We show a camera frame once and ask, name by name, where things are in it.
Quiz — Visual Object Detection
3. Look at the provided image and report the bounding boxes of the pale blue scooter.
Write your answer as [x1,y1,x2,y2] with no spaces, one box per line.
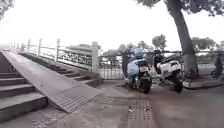
[121,47,154,95]

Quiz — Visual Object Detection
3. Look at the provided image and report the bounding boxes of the grey stone stairs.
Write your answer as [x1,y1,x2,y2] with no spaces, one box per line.
[19,52,103,89]
[0,51,50,124]

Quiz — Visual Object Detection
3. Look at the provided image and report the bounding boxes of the grey stone ramp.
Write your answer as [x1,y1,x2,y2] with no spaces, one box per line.
[1,49,102,115]

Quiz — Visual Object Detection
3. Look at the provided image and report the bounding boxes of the large tree with thick trunk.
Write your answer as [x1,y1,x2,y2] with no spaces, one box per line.
[134,0,224,80]

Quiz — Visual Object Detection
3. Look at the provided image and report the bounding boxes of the white stone railing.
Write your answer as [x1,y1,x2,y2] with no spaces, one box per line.
[7,37,101,75]

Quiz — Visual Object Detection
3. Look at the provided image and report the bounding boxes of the white scooter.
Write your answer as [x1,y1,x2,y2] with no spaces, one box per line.
[152,49,185,94]

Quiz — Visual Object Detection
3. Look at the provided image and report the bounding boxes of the grey paved ground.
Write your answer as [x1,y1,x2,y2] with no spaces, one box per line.
[0,79,224,128]

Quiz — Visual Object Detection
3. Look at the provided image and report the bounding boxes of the dark metal fence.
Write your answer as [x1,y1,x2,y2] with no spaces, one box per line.
[98,49,224,81]

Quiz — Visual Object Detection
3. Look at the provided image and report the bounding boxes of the row of trees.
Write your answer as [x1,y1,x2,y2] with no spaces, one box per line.
[100,33,224,57]

